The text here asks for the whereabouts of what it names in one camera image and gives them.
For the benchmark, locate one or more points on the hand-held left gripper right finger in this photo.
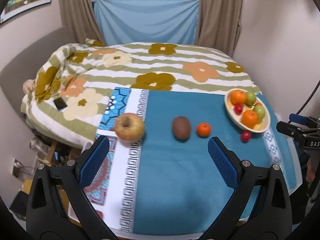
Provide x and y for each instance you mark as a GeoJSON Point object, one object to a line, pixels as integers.
{"type": "Point", "coordinates": [222, 162]}

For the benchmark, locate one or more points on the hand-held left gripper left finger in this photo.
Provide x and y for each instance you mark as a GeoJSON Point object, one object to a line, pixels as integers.
{"type": "Point", "coordinates": [96, 160]}

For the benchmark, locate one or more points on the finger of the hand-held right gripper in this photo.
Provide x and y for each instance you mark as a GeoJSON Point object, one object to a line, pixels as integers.
{"type": "Point", "coordinates": [296, 118]}
{"type": "Point", "coordinates": [287, 128]}

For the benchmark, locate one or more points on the yellow bear print plate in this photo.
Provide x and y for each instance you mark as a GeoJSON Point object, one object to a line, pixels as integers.
{"type": "Point", "coordinates": [267, 116]}

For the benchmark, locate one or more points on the green apple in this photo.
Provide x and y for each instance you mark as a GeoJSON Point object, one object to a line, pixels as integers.
{"type": "Point", "coordinates": [251, 98]}
{"type": "Point", "coordinates": [260, 111]}

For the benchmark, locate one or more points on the red cherry tomato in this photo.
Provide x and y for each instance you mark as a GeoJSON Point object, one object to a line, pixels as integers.
{"type": "Point", "coordinates": [246, 136]}
{"type": "Point", "coordinates": [238, 108]}

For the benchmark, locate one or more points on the orange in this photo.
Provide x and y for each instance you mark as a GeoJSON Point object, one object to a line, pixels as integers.
{"type": "Point", "coordinates": [249, 118]}
{"type": "Point", "coordinates": [237, 97]}

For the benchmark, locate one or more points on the yellow apple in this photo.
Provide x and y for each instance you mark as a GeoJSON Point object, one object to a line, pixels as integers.
{"type": "Point", "coordinates": [130, 128]}

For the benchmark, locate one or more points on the brown kiwi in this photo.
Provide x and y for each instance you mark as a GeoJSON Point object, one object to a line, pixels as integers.
{"type": "Point", "coordinates": [181, 127]}

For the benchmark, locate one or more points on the person's right hand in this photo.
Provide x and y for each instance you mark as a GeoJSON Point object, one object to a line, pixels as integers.
{"type": "Point", "coordinates": [310, 170]}

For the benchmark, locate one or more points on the blue patterned tablecloth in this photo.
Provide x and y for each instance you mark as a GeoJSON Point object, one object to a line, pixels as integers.
{"type": "Point", "coordinates": [180, 175]}

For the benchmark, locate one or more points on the black phone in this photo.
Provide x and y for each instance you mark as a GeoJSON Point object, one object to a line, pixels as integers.
{"type": "Point", "coordinates": [60, 104]}

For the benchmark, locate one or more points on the floral striped blanket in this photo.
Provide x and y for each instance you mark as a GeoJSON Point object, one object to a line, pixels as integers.
{"type": "Point", "coordinates": [175, 62]}

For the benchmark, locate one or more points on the beige bed headboard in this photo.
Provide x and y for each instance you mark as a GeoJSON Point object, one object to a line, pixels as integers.
{"type": "Point", "coordinates": [20, 65]}

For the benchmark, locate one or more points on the beige curtain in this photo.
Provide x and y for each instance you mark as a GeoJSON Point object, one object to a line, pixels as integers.
{"type": "Point", "coordinates": [77, 12]}
{"type": "Point", "coordinates": [220, 15]}

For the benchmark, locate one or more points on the light blue hanging cloth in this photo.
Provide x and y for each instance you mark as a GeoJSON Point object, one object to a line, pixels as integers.
{"type": "Point", "coordinates": [147, 20]}

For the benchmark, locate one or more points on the wall socket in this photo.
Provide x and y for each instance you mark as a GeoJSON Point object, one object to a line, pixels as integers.
{"type": "Point", "coordinates": [17, 167]}

